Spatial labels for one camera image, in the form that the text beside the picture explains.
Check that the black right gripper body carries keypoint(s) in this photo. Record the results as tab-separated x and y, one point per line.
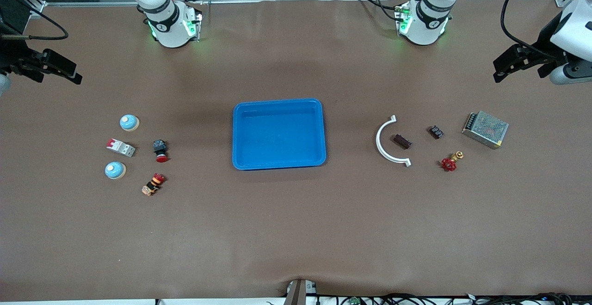
13	57

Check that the blue round bell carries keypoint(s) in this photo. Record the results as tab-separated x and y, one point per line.
115	170
129	122

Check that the small black relay block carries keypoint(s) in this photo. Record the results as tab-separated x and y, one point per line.
436	132

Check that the long dark brown capacitor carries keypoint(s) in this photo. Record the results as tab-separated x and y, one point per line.
402	141

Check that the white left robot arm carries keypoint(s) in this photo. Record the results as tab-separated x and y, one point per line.
428	23

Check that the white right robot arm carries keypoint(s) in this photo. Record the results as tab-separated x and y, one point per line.
169	32

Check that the metal mesh power supply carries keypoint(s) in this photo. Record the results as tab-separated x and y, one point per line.
485	129

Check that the white red circuit breaker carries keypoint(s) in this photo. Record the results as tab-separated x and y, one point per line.
121	148

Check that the black red emergency stop button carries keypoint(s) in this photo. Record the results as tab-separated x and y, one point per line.
160	150

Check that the red valve with brass fitting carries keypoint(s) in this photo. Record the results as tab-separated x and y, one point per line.
448	164

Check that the blue plastic tray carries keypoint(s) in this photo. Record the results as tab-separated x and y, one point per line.
277	134

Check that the brown table mat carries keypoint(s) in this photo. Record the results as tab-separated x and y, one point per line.
296	231

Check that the white curved plastic bracket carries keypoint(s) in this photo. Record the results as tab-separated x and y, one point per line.
378	141

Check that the metal clamp bracket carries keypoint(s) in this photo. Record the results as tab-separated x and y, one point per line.
298	292

